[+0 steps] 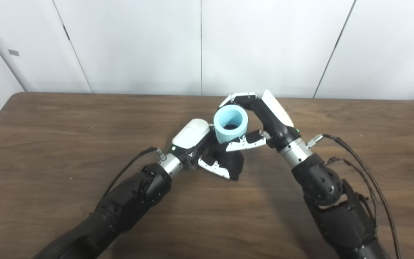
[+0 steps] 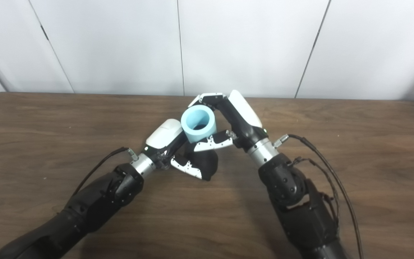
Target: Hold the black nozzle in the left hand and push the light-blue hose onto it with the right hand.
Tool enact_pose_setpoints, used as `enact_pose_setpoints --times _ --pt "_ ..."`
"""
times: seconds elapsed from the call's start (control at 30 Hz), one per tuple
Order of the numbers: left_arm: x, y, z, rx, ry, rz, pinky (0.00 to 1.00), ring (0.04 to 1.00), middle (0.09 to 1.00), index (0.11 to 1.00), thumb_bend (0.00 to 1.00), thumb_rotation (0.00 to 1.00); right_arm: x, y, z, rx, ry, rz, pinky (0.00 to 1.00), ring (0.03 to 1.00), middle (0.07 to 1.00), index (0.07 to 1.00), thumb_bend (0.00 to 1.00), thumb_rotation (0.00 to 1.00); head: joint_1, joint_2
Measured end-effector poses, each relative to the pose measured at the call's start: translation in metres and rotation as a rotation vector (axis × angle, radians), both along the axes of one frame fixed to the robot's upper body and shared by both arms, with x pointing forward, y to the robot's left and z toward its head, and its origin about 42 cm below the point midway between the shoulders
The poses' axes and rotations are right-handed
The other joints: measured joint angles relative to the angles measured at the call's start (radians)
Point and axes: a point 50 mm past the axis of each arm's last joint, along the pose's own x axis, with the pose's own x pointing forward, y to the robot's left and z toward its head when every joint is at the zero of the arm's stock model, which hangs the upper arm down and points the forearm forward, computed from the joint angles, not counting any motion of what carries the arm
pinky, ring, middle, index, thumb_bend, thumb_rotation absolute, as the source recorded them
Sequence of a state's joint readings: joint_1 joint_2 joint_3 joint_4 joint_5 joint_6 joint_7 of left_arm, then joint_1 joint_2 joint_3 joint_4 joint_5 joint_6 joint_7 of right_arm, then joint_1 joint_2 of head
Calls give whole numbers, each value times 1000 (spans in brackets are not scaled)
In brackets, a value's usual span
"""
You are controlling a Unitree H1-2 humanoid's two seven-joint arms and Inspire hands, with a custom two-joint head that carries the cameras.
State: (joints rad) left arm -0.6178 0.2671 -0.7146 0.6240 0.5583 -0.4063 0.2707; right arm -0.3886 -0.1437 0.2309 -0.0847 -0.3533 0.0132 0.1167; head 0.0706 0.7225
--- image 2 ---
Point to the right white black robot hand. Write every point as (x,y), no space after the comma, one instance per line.
(241,115)

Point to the black plastic nozzle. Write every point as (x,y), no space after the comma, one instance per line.
(205,162)

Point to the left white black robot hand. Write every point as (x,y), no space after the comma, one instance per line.
(165,135)

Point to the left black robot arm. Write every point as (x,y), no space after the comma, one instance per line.
(84,205)

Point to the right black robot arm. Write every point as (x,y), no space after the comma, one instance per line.
(300,208)

